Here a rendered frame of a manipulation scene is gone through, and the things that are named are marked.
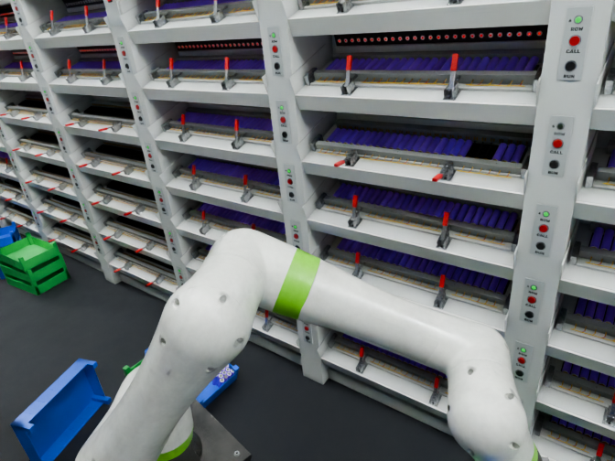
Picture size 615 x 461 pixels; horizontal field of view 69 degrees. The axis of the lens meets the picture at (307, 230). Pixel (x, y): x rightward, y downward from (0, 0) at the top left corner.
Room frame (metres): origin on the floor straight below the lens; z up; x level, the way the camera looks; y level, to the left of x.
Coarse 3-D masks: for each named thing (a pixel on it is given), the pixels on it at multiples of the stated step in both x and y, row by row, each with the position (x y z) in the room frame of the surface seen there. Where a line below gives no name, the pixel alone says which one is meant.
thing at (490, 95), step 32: (384, 32) 1.26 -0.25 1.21; (416, 32) 1.21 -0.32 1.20; (448, 32) 1.16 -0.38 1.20; (480, 32) 1.11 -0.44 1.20; (512, 32) 1.07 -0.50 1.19; (544, 32) 1.03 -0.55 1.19; (320, 64) 1.36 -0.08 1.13; (352, 64) 1.28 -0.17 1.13; (384, 64) 1.21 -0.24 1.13; (416, 64) 1.16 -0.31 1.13; (448, 64) 1.11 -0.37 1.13; (480, 64) 1.06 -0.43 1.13; (512, 64) 1.02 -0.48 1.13; (320, 96) 1.20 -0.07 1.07; (352, 96) 1.15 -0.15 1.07; (384, 96) 1.10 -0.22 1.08; (416, 96) 1.05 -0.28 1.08; (448, 96) 1.00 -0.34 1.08; (480, 96) 0.97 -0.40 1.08; (512, 96) 0.93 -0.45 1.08
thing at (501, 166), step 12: (324, 144) 1.26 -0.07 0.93; (336, 144) 1.24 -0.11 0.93; (348, 144) 1.22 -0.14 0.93; (384, 156) 1.14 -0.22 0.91; (396, 156) 1.12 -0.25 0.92; (408, 156) 1.10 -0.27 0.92; (420, 156) 1.07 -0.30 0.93; (432, 156) 1.06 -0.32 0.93; (444, 156) 1.04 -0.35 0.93; (456, 156) 1.03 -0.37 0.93; (480, 168) 0.98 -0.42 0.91; (492, 168) 0.97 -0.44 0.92; (504, 168) 0.95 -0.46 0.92; (516, 168) 0.93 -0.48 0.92
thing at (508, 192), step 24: (384, 120) 1.27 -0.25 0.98; (408, 120) 1.23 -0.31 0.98; (432, 120) 1.18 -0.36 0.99; (312, 144) 1.28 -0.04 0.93; (312, 168) 1.24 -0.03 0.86; (336, 168) 1.18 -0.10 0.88; (360, 168) 1.14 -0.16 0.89; (384, 168) 1.11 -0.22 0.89; (408, 168) 1.08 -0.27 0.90; (432, 168) 1.05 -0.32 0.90; (432, 192) 1.02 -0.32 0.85; (456, 192) 0.98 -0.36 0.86; (480, 192) 0.94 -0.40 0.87; (504, 192) 0.90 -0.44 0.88
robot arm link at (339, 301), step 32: (320, 288) 0.60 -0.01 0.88; (352, 288) 0.61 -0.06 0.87; (320, 320) 0.59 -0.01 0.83; (352, 320) 0.58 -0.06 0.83; (384, 320) 0.58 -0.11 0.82; (416, 320) 0.58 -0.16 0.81; (448, 320) 0.59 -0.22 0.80; (416, 352) 0.56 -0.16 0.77; (448, 352) 0.55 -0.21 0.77; (480, 352) 0.54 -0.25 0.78
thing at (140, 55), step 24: (120, 0) 1.70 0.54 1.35; (144, 0) 1.77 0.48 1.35; (144, 48) 1.74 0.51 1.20; (168, 48) 1.82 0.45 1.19; (144, 96) 1.70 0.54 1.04; (144, 144) 1.74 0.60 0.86; (168, 192) 1.70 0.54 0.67; (168, 216) 1.72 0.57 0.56; (168, 240) 1.74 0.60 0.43; (192, 240) 1.75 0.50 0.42
